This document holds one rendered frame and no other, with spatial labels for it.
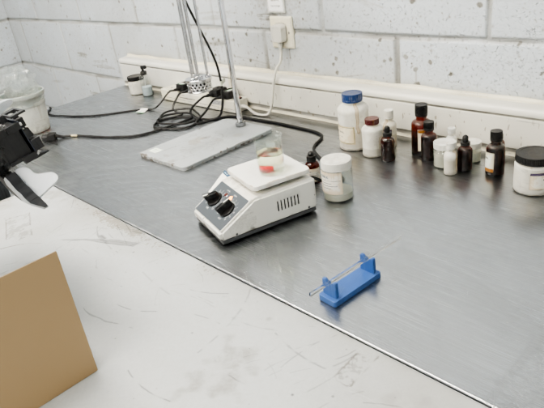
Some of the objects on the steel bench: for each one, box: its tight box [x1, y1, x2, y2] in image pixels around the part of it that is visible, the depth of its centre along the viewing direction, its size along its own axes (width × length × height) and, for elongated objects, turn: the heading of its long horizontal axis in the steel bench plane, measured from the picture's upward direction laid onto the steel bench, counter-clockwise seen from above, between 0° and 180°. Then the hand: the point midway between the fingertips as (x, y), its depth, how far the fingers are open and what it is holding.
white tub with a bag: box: [0, 65, 50, 135], centre depth 176 cm, size 14×14×21 cm
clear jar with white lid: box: [321, 153, 354, 203], centre depth 109 cm, size 6×6×8 cm
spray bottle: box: [139, 66, 154, 96], centre depth 201 cm, size 4×4×11 cm
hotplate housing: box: [194, 174, 317, 244], centre depth 106 cm, size 22×13×8 cm, turn 133°
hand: (12, 163), depth 73 cm, fingers open, 14 cm apart
